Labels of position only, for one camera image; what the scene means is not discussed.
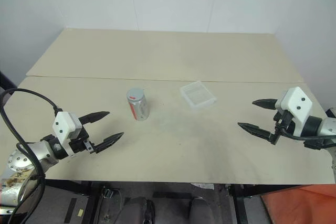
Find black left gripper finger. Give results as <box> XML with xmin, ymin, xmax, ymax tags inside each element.
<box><xmin>93</xmin><ymin>132</ymin><xmax>125</xmax><ymax>155</ymax></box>
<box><xmin>78</xmin><ymin>111</ymin><xmax>110</xmax><ymax>126</ymax></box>

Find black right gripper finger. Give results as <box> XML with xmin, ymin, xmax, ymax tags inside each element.
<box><xmin>251</xmin><ymin>99</ymin><xmax>278</xmax><ymax>111</ymax></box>
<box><xmin>237</xmin><ymin>122</ymin><xmax>276</xmax><ymax>144</ymax></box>

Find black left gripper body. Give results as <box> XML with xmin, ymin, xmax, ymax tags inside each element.
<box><xmin>68</xmin><ymin>125</ymin><xmax>97</xmax><ymax>155</ymax></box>

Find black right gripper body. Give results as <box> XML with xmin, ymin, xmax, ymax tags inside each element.
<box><xmin>268</xmin><ymin>109</ymin><xmax>294</xmax><ymax>146</ymax></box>

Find silver red can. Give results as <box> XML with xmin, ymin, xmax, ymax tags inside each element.
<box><xmin>126</xmin><ymin>87</ymin><xmax>150</xmax><ymax>122</ymax></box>

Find clear plastic tray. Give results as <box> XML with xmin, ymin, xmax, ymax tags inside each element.
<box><xmin>180</xmin><ymin>81</ymin><xmax>218</xmax><ymax>110</ymax></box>

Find black tape strip with yellow label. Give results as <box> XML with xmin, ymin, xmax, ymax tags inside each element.
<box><xmin>64</xmin><ymin>197</ymin><xmax>86</xmax><ymax>222</ymax></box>

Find small white paper scrap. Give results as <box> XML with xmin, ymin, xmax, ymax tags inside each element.
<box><xmin>191</xmin><ymin>182</ymin><xmax>215</xmax><ymax>190</ymax></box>

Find orange sheet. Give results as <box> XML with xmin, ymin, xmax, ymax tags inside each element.
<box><xmin>260</xmin><ymin>183</ymin><xmax>336</xmax><ymax>224</ymax></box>

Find dark grey rounded shape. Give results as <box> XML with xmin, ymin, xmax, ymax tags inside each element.
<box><xmin>188</xmin><ymin>196</ymin><xmax>214</xmax><ymax>224</ymax></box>

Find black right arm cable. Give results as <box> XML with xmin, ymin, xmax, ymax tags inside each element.
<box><xmin>275</xmin><ymin>119</ymin><xmax>336</xmax><ymax>152</ymax></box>

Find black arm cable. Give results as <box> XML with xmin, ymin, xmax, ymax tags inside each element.
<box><xmin>0</xmin><ymin>88</ymin><xmax>64</xmax><ymax>224</ymax></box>
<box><xmin>275</xmin><ymin>119</ymin><xmax>336</xmax><ymax>152</ymax></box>

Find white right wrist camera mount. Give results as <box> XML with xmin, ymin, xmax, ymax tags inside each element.
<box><xmin>275</xmin><ymin>87</ymin><xmax>313</xmax><ymax>137</ymax></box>

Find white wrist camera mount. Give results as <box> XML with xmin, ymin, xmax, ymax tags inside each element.
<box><xmin>275</xmin><ymin>87</ymin><xmax>313</xmax><ymax>137</ymax></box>
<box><xmin>51</xmin><ymin>112</ymin><xmax>83</xmax><ymax>157</ymax></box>

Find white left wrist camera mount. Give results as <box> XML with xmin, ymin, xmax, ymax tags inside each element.
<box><xmin>51</xmin><ymin>112</ymin><xmax>83</xmax><ymax>157</ymax></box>

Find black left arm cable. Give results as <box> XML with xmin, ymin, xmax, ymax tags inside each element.
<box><xmin>0</xmin><ymin>88</ymin><xmax>64</xmax><ymax>224</ymax></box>

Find black metal table frame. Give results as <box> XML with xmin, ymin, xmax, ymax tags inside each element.
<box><xmin>43</xmin><ymin>178</ymin><xmax>305</xmax><ymax>224</ymax></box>

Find black object at wall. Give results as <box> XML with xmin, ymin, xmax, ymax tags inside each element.
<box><xmin>0</xmin><ymin>70</ymin><xmax>18</xmax><ymax>96</ymax></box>

